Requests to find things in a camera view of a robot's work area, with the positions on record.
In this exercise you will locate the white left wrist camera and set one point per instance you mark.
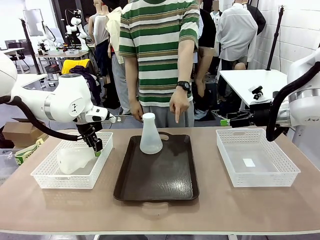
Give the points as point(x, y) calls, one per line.
point(110, 117)

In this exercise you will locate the dark brown plastic tray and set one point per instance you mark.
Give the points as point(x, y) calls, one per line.
point(155, 175)

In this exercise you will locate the dark red case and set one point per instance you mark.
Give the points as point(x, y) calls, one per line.
point(53, 68)

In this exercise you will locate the person in green striped shirt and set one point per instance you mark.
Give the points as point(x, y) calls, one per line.
point(155, 50)

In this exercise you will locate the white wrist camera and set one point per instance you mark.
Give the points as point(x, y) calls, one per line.
point(110, 117)
point(257, 92)

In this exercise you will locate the black tripod stand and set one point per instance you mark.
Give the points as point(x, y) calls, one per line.
point(275, 37)

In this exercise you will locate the white reflector panel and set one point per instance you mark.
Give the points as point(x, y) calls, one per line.
point(33, 22)

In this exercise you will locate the black hanging bag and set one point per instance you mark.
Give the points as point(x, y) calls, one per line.
point(258, 18)

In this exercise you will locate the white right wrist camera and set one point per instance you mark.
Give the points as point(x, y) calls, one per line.
point(257, 92)

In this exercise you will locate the mannequin with white tank top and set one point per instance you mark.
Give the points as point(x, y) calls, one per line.
point(100, 27)

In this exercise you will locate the person in black shirt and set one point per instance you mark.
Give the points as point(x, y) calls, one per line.
point(206, 37)

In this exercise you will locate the black green-tipped right gripper finger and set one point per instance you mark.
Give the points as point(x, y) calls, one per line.
point(240, 115)
point(237, 123)

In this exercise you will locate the black green-tipped left gripper finger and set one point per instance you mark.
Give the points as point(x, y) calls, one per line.
point(98, 147)
point(88, 142)

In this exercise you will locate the background work desk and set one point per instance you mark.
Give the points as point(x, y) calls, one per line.
point(62, 53)

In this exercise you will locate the black wristwatch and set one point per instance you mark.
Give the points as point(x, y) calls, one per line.
point(184, 85)

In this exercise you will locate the mannequin with cream shirt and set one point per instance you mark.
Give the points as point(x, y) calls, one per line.
point(113, 37)

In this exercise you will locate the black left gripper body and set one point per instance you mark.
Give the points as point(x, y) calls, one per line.
point(88, 130)

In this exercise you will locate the black office chair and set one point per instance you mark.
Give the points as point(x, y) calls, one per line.
point(17, 58)

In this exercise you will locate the white paper slip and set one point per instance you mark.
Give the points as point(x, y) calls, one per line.
point(249, 162)

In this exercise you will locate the person's right forearm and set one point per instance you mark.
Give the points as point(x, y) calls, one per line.
point(131, 80)

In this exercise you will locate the black light stand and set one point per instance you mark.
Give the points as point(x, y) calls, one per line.
point(31, 50)

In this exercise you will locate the grey floor plate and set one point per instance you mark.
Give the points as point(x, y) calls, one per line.
point(122, 119)

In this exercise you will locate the person's left hand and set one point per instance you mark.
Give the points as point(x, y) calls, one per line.
point(180, 102)

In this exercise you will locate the person's right hand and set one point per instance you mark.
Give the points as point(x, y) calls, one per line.
point(137, 111)

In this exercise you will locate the green and white carton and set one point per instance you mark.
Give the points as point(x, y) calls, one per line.
point(27, 152)

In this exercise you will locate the large white table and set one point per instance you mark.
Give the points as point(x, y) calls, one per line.
point(250, 82)

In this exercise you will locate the white perforated plastic basket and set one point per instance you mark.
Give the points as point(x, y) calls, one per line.
point(260, 180)
point(75, 181)

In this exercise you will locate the brown cardboard box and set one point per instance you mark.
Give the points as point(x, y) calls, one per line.
point(22, 132)

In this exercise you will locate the yellow garment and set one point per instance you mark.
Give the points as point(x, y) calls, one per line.
point(67, 66)

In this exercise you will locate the person's left forearm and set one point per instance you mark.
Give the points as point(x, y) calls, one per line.
point(187, 60)

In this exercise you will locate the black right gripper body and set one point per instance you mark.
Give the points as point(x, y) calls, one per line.
point(260, 113)

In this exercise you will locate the translucent plastic conical flask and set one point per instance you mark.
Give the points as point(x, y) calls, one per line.
point(150, 142)
point(72, 161)

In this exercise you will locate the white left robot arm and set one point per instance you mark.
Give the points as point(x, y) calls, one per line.
point(65, 100)

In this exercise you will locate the dark purple garment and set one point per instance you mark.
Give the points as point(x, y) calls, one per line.
point(91, 80)

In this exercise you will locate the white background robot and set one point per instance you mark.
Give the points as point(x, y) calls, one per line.
point(75, 27)

